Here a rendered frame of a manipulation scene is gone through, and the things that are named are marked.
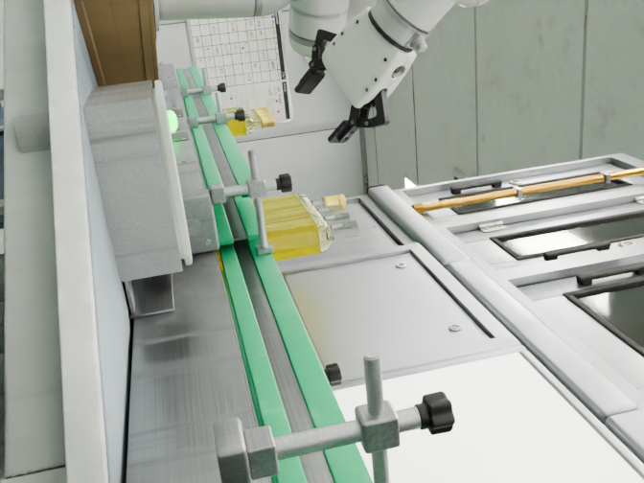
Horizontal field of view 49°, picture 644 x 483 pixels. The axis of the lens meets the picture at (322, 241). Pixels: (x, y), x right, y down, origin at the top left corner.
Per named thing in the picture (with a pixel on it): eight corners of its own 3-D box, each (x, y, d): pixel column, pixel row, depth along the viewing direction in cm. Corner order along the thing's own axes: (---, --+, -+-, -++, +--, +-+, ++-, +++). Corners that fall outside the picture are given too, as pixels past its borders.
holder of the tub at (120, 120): (128, 320, 91) (190, 310, 92) (81, 107, 81) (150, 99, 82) (132, 270, 107) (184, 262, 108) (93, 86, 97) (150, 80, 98)
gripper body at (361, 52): (435, 55, 91) (379, 115, 97) (392, -1, 94) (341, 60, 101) (403, 48, 85) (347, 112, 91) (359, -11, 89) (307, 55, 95)
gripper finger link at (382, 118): (404, 108, 91) (376, 135, 94) (375, 62, 93) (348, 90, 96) (400, 108, 90) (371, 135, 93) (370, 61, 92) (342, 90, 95)
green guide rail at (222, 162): (212, 203, 112) (262, 195, 113) (211, 196, 112) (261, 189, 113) (175, 71, 272) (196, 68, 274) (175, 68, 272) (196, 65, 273)
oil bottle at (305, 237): (218, 272, 125) (336, 251, 128) (214, 242, 123) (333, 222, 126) (216, 261, 130) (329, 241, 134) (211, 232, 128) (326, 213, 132)
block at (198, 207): (175, 260, 109) (220, 252, 110) (164, 201, 106) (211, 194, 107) (174, 251, 112) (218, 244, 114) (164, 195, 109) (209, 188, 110)
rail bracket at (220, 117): (188, 129, 162) (246, 122, 164) (183, 98, 159) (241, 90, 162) (187, 126, 166) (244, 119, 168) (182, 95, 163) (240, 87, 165)
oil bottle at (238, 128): (189, 144, 224) (276, 131, 228) (186, 126, 221) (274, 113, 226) (188, 140, 229) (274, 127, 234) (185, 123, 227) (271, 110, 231)
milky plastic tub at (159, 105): (125, 283, 89) (194, 271, 91) (85, 105, 81) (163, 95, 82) (128, 237, 105) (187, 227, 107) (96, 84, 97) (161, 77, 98)
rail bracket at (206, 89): (180, 99, 204) (226, 92, 206) (176, 73, 201) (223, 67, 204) (180, 97, 208) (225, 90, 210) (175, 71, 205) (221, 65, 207)
